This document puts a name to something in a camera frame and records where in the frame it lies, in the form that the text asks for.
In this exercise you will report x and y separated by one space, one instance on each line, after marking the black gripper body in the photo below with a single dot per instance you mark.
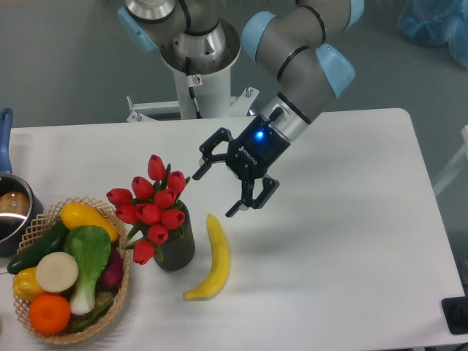
251 154

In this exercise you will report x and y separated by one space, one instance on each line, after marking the yellow bell pepper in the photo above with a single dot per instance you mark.
26 286

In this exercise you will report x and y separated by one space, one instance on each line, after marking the green bok choy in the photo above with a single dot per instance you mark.
90 246

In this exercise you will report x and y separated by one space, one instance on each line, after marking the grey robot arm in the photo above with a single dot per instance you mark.
294 49

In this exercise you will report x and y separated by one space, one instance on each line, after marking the green chili pepper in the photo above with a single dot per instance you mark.
92 318

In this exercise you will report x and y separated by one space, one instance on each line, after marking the purple sweet potato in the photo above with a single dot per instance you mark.
113 273

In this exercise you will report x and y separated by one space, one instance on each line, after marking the woven wicker basket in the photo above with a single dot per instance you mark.
38 227

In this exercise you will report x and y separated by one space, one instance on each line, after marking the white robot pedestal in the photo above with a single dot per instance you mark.
201 67

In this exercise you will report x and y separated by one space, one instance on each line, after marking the yellow squash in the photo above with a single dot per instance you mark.
75 215

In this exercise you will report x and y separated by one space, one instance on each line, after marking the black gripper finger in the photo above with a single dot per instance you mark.
208 158
248 200

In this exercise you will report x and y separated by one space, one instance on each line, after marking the blue plastic bag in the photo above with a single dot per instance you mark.
435 24

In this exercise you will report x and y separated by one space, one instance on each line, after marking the blue saucepan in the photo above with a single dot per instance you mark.
19 204

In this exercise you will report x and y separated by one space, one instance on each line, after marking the black device at edge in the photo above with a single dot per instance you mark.
455 312

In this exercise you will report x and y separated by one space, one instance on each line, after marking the dark green cucumber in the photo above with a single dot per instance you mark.
52 241

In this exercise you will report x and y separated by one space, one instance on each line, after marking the red tulip bouquet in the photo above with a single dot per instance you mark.
152 206

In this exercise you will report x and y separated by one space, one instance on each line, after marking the orange fruit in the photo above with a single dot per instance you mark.
49 314

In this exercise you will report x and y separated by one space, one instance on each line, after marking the white frame at right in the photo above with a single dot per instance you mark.
452 168

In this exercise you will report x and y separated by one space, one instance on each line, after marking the yellow banana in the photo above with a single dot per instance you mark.
220 266

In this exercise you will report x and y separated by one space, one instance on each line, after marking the dark grey ribbed vase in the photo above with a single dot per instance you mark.
179 249

